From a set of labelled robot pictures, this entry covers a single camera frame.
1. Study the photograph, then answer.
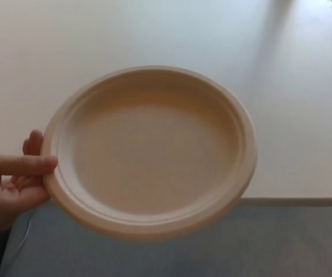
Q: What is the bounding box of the person bare hand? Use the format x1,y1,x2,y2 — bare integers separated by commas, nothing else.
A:
0,129,59,233

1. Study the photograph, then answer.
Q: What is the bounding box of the beige round paper plate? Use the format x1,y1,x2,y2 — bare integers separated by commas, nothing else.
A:
40,65,258,241

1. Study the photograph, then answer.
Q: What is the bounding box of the thin white floor cable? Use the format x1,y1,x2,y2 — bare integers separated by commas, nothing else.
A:
18,212,37,250

